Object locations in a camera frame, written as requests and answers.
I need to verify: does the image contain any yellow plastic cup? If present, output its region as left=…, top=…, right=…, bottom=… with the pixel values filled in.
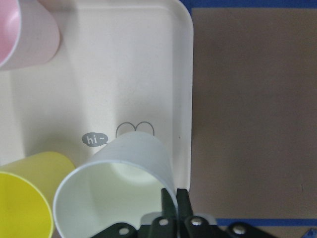
left=0, top=152, right=75, bottom=238

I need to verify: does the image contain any white plastic cup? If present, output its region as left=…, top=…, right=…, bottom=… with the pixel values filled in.
left=53, top=131, right=177, bottom=238

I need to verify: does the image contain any pink plastic cup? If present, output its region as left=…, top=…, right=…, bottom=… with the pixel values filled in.
left=0, top=0, right=60, bottom=70

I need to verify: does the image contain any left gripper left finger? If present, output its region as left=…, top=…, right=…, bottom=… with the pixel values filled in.
left=161, top=188, right=177, bottom=218

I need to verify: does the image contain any cream plastic tray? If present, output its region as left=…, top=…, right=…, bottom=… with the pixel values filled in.
left=0, top=0, right=194, bottom=188

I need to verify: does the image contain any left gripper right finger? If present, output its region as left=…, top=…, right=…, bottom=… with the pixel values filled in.
left=176, top=188, right=193, bottom=218

